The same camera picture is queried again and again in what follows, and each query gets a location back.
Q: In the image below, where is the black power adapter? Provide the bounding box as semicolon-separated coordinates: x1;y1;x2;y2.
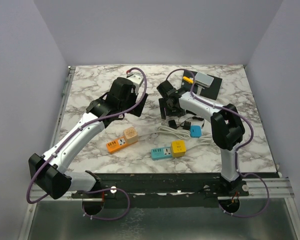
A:
168;120;178;130

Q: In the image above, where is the white orange-strip cable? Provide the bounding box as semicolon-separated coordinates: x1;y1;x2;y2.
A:
137;122;192;141

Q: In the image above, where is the beige cube socket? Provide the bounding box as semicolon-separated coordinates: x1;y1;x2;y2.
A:
123;127;139;145

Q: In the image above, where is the yellow cube socket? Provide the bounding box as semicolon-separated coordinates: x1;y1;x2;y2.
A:
170;140;187;158

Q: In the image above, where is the orange power strip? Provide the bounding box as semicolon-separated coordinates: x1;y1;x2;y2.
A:
106;136;129;154

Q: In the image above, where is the white teal-strip cable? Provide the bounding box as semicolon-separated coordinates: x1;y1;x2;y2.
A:
186;133;216;151

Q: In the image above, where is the teal power strip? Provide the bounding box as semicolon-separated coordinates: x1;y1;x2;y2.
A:
150;147;172;161

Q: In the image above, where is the black plug adapter with cable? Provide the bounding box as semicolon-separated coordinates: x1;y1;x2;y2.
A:
179;116;205;130

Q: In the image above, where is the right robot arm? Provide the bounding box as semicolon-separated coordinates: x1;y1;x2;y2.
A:
156;80;245;196

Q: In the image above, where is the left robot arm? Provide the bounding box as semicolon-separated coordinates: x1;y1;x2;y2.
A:
28;73;148;200

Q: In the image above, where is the blue flat charger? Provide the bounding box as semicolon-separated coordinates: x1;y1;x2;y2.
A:
189;125;202;138

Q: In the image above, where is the grey rectangular box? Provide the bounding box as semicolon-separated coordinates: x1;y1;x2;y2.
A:
195;72;214;88

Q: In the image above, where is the black mat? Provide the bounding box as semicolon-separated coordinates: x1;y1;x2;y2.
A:
181;71;223;100

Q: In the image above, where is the yellow handled screwdriver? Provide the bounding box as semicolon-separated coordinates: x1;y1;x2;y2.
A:
182;76;194;84

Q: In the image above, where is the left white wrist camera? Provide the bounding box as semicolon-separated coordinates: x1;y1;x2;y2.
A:
126;71;144;95

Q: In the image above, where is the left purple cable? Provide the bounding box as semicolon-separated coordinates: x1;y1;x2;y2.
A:
26;67;148;221

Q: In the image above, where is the purple cable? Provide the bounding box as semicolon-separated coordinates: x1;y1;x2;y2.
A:
164;68;270;218
26;67;148;221

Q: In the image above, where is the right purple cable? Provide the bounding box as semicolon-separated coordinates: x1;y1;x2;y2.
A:
164;68;270;218

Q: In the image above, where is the aluminium frame rail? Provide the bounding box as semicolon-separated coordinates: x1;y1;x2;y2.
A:
28;177;295;201

